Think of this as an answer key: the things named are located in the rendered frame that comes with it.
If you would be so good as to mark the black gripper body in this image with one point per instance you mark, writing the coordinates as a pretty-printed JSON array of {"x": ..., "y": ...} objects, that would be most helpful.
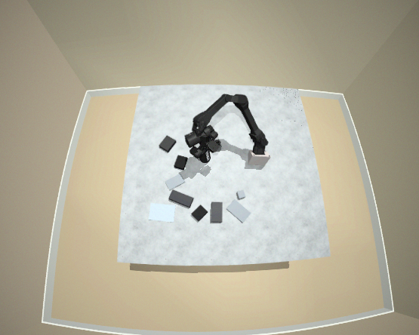
[{"x": 197, "y": 152}]

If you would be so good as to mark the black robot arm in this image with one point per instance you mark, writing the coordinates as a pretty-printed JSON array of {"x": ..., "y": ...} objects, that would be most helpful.
[{"x": 203, "y": 132}]

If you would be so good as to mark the dark grey switch panel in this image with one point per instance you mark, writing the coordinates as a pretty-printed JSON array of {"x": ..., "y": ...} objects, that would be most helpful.
[{"x": 205, "y": 157}]

